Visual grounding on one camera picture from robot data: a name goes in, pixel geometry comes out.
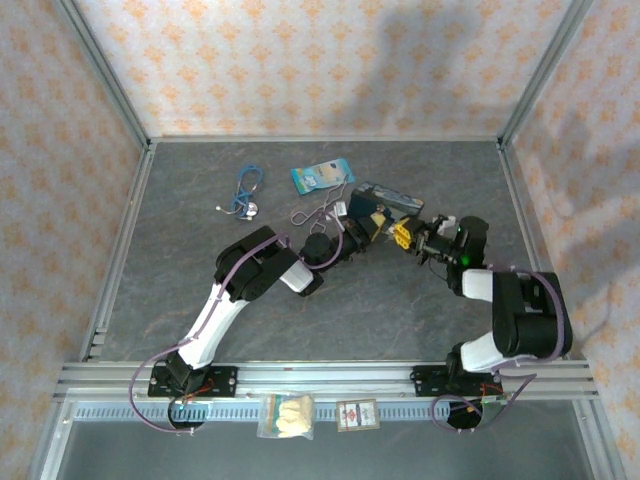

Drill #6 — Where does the starry night print case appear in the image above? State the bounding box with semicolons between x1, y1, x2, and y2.
348;180;427;224

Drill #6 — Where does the thin metal wire loop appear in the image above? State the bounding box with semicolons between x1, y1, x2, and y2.
291;175;351;232

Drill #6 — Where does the blue snack packet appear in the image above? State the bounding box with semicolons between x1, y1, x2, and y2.
290;157;357;196

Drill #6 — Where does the blue stethoscope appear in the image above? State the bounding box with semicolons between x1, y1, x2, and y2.
215;164;265;222

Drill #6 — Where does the clear bag of crackers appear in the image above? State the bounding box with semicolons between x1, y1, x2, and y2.
257;393;316;441

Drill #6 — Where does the small playing card box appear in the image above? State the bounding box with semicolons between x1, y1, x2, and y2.
335;398;380;433

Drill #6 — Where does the aluminium table edge rail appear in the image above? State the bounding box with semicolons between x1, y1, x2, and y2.
496;141;579;362
79;144;157;362
148;133;503;147

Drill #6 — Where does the aluminium mounting rail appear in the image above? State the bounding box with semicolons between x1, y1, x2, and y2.
53;360;599;402

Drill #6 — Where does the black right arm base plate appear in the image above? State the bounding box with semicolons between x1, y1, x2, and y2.
411;364;502;399

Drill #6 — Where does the red power wire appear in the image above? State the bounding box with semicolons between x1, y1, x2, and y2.
467;379;504;414
182;378;216;404

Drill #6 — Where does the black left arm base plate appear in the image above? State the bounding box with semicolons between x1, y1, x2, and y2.
148;363;239;399

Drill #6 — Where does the slotted grey cable duct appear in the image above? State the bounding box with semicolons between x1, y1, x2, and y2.
73;401;507;422

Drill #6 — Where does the aluminium frame post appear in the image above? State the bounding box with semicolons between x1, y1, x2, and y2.
57;0;152;149
498;0;597;146

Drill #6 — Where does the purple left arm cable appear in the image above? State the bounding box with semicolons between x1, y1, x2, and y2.
128;209;346;436

